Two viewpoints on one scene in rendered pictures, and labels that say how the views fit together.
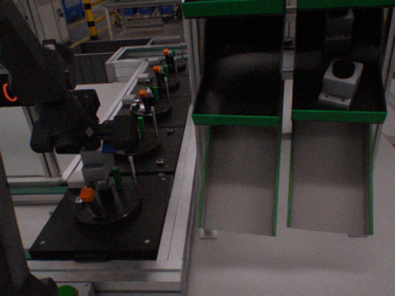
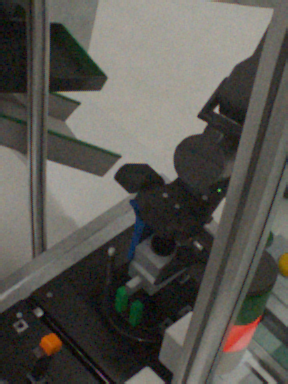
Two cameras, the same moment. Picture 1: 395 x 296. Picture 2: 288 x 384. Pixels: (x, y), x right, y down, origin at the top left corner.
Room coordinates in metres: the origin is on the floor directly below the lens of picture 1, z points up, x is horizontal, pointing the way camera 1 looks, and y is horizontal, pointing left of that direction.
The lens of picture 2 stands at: (1.10, 0.51, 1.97)
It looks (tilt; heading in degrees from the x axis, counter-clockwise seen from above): 53 degrees down; 215
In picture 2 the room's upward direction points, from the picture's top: 8 degrees clockwise
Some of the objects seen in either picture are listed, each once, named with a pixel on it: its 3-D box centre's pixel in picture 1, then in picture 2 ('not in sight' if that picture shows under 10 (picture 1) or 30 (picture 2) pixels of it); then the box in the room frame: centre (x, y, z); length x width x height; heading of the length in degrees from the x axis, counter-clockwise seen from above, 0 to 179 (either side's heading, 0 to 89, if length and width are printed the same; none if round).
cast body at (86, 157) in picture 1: (97, 154); (154, 261); (0.60, 0.19, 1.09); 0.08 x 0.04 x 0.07; 174
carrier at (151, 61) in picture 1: (169, 59); not in sight; (1.58, 0.09, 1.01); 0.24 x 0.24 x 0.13; 84
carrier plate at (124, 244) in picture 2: (110, 211); (149, 308); (0.59, 0.19, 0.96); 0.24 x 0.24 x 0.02; 84
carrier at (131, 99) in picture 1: (150, 99); not in sight; (1.09, 0.14, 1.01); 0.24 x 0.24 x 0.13; 84
